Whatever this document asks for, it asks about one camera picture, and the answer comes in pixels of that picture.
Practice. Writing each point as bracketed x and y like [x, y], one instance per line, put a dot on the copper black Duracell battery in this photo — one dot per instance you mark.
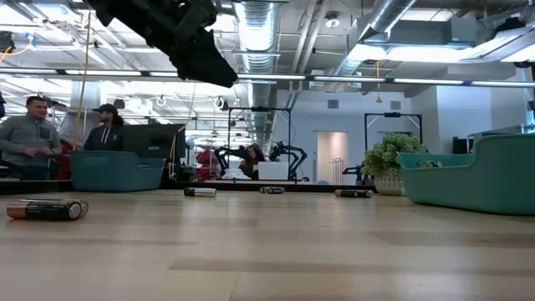
[347, 193]
[42, 210]
[85, 207]
[276, 190]

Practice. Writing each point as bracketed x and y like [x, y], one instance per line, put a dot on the red fabric object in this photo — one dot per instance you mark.
[207, 161]

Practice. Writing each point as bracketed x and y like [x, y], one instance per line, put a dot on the long ceiling light strip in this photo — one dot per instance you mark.
[267, 77]

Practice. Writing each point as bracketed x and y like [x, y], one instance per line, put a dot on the dark teal plastic bin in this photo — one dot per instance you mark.
[113, 173]

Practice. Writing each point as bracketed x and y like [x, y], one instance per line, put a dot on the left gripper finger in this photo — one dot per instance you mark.
[207, 62]

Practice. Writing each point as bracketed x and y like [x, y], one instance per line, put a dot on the slanted silver ventilation duct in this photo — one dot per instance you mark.
[378, 21]

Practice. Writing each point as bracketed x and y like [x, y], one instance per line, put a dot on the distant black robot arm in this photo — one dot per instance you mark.
[355, 170]
[225, 152]
[288, 150]

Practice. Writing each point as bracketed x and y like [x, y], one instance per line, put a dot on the light teal plastic bin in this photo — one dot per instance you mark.
[480, 184]

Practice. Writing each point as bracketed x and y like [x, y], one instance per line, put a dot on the black frame stand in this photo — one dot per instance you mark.
[393, 114]
[259, 109]

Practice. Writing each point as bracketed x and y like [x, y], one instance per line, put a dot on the white ceiling disc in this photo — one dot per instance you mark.
[332, 21]

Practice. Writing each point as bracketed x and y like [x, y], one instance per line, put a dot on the person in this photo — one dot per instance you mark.
[104, 136]
[25, 134]
[253, 158]

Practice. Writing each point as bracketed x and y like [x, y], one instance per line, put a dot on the small black monitor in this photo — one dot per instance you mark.
[462, 145]

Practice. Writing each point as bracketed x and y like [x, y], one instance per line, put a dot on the large silver ventilation duct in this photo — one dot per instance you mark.
[257, 37]

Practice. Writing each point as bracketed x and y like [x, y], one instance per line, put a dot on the black aluminium table frame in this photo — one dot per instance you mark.
[238, 187]

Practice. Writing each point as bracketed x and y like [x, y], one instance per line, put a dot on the green potted artificial plant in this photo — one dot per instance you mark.
[388, 154]

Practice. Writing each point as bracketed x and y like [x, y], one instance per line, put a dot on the white laptop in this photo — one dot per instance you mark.
[272, 171]

